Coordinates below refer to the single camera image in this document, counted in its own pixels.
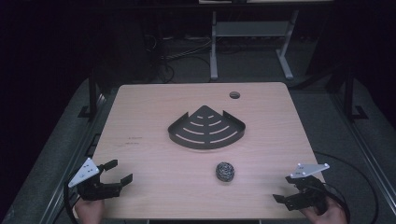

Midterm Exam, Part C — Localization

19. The person's left hand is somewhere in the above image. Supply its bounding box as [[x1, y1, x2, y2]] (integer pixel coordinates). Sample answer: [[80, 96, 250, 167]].
[[75, 198, 106, 224]]

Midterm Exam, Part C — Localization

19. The steel wool scouring ball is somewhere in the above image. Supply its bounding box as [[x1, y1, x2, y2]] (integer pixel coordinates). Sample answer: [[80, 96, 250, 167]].
[[215, 161, 236, 183]]

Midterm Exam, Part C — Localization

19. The person's right hand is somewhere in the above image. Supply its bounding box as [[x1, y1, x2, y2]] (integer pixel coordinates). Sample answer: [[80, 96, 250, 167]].
[[302, 196, 348, 224]]

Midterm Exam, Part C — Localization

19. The bundle of floor cables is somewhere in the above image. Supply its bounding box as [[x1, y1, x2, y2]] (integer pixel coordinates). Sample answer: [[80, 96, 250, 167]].
[[143, 33, 213, 84]]

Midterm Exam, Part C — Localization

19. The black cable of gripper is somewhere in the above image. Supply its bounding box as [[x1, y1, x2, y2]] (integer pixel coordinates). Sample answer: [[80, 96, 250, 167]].
[[321, 182, 352, 224], [63, 181, 79, 224]]

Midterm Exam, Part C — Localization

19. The black frame post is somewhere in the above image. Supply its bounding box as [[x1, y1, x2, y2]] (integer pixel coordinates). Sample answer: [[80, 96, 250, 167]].
[[78, 68, 104, 119], [342, 65, 370, 123]]

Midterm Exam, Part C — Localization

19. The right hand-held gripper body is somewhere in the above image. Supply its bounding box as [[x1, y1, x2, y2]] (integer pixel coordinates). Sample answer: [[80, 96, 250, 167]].
[[284, 162, 331, 217]]

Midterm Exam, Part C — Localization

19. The black metal corner shelf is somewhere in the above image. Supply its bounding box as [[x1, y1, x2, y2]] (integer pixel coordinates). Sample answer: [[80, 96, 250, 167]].
[[167, 105, 247, 150]]

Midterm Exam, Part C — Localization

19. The aluminium frame rail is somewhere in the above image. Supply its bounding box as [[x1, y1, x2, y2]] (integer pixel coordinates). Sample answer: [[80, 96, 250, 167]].
[[38, 92, 108, 224], [329, 91, 396, 204]]

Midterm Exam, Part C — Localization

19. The long black looping cable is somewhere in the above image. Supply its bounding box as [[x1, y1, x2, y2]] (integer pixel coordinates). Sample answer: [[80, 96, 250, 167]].
[[312, 150, 380, 224]]

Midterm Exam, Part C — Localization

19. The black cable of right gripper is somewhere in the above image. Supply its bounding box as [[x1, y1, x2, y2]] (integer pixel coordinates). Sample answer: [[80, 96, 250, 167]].
[[321, 182, 352, 224]]

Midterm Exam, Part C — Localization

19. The grey metal stand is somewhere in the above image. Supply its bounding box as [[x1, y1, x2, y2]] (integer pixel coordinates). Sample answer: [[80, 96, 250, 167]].
[[209, 10, 301, 81]]

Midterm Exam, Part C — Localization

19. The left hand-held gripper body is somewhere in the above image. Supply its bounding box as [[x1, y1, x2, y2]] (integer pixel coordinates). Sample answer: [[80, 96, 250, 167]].
[[67, 157, 123, 202]]

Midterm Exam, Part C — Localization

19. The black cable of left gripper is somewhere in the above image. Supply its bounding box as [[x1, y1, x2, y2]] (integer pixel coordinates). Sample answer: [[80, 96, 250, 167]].
[[63, 181, 79, 224]]

